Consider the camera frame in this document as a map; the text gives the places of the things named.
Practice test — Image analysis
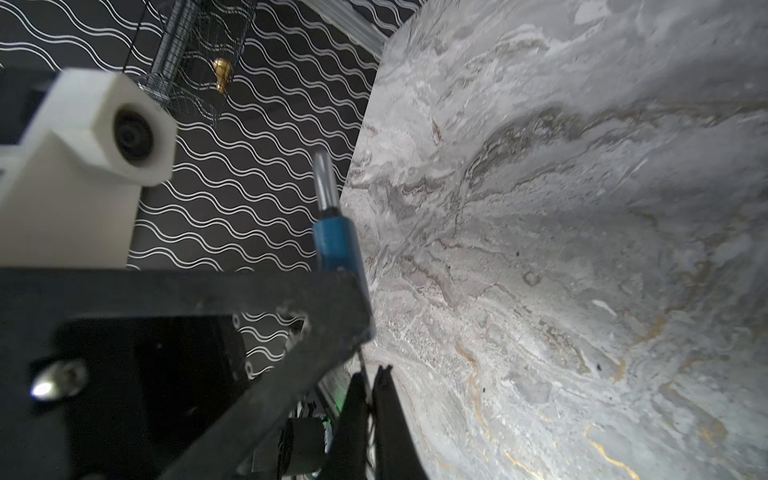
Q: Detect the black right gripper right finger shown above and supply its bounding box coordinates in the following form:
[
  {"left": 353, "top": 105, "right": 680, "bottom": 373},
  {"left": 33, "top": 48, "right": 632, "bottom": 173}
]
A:
[{"left": 372, "top": 365, "right": 428, "bottom": 480}]

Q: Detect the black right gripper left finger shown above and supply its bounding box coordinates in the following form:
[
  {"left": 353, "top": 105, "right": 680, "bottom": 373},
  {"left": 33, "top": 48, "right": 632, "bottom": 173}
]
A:
[{"left": 319, "top": 372, "right": 369, "bottom": 480}]

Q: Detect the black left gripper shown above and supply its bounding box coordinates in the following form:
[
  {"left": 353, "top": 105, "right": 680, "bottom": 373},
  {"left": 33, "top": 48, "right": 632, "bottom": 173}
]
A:
[{"left": 1, "top": 269, "right": 374, "bottom": 479}]

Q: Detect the blue padlock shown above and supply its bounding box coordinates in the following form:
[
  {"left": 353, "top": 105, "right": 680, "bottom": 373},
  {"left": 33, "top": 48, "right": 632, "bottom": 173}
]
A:
[{"left": 312, "top": 149, "right": 372, "bottom": 313}]

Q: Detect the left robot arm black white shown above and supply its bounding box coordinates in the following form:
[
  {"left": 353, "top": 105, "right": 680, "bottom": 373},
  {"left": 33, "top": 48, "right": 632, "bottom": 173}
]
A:
[{"left": 1, "top": 269, "right": 372, "bottom": 479}]

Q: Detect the brass padlock in basket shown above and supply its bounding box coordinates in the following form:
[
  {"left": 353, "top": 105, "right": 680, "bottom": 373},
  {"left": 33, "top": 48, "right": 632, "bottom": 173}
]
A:
[{"left": 212, "top": 58, "right": 234, "bottom": 95}]

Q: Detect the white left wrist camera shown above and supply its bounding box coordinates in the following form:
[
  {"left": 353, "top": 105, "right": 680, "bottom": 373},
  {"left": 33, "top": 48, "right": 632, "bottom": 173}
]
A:
[{"left": 1, "top": 68, "right": 177, "bottom": 269}]

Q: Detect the aluminium corner frame post left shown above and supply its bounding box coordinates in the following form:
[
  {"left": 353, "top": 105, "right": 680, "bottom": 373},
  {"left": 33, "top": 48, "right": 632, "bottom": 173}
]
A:
[{"left": 302, "top": 0, "right": 425, "bottom": 60}]

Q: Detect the black wire wall basket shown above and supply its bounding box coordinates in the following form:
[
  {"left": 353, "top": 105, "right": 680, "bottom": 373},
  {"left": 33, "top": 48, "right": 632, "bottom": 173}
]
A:
[{"left": 126, "top": 1, "right": 257, "bottom": 127}]

